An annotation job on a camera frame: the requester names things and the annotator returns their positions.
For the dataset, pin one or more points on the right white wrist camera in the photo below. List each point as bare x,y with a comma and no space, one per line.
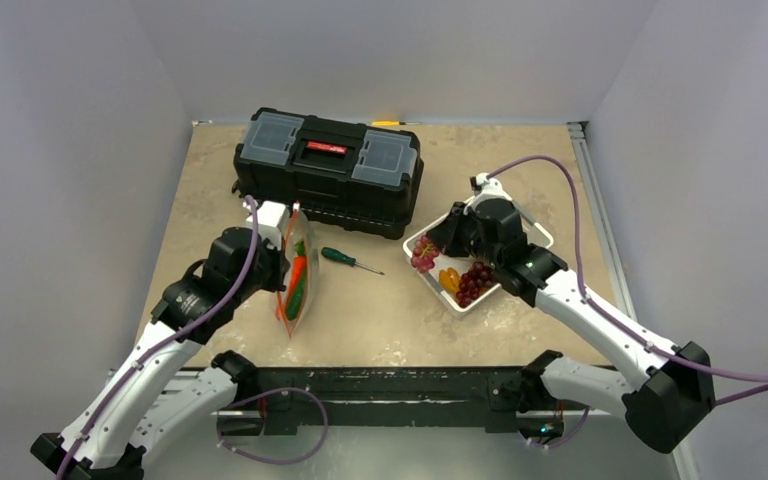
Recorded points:
485,188

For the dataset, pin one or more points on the green handle screwdriver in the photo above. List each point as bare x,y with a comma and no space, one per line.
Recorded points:
337,256

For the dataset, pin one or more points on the aluminium frame rail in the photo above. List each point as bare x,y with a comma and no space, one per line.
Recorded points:
600,217

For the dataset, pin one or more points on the yellow orange toy pepper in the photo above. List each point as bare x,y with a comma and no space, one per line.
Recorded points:
449,279

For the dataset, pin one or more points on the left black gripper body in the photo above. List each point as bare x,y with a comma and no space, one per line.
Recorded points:
268,273

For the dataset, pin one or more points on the orange toy carrot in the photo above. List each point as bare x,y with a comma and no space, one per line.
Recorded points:
299,266

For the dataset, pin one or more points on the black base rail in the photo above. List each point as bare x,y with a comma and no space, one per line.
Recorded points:
280,400

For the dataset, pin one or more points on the light red toy grapes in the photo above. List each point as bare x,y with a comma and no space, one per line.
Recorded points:
424,254

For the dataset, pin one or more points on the clear orange-zip bag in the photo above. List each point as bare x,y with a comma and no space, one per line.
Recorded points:
299,229

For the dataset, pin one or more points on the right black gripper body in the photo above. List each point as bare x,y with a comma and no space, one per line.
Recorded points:
455,225

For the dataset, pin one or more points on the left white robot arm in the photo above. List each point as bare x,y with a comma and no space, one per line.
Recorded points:
112,437

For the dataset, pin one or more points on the green toy cucumber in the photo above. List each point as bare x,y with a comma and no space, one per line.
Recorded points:
296,298

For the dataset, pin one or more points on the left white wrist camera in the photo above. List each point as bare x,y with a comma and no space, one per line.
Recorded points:
269,220

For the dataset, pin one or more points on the white perforated plastic basket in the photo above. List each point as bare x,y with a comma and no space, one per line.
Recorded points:
437,291

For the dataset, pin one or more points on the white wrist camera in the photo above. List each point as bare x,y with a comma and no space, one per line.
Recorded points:
269,220
485,188

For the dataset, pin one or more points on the dark red toy grapes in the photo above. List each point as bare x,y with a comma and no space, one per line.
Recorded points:
475,282

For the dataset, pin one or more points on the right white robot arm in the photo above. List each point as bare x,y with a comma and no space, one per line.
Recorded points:
661,390

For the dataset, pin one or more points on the black plastic toolbox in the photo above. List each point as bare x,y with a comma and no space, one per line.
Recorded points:
351,175

